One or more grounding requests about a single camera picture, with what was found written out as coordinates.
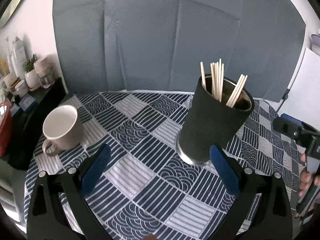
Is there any person's right hand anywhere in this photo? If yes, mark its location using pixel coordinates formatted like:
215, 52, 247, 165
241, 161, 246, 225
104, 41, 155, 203
299, 153, 319, 197

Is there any white ceramic mug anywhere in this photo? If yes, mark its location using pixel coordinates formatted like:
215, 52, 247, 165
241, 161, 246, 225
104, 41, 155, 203
42, 105, 84, 157

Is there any black cylindrical utensil holder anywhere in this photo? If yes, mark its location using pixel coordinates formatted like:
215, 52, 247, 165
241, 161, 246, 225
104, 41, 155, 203
176, 74, 254, 166

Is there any black side shelf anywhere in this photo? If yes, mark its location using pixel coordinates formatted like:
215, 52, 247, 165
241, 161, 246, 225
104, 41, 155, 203
1, 78, 66, 171

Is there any blue patterned tablecloth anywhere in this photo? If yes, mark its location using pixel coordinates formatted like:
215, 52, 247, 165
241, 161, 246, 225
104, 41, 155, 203
23, 90, 308, 240

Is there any red appliance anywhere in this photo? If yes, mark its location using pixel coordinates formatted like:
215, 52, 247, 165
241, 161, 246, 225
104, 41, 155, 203
0, 101, 12, 157

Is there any wooden chopstick leftmost in holder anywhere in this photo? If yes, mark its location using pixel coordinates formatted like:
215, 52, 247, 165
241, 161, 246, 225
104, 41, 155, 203
200, 61, 206, 89

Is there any small potted plant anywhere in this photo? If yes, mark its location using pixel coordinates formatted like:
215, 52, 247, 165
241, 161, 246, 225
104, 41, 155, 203
24, 54, 40, 89

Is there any white jars group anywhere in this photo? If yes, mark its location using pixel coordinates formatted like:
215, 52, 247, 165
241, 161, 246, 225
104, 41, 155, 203
34, 57, 56, 89

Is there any white spray bottle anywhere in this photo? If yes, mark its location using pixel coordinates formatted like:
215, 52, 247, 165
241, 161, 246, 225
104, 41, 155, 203
12, 36, 27, 80

